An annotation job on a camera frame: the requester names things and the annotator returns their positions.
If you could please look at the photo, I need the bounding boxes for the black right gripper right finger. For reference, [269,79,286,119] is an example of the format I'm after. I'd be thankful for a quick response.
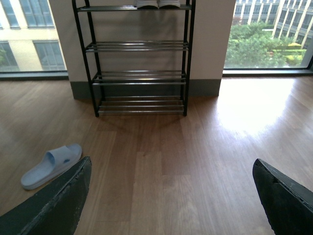
[252,159,313,235]

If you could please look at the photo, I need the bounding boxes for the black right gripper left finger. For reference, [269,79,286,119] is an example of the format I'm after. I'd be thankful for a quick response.
[0,156,92,235]

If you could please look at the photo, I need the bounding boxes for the light blue slide sandal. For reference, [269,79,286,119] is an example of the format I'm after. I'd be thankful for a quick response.
[21,143,82,190]

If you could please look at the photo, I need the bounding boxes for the grey knit sneaker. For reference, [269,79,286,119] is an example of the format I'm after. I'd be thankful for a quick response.
[157,0,180,9]
[134,0,158,9]

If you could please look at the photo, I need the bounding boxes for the black metal shoe rack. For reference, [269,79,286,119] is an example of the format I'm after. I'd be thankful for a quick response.
[71,0,196,117]

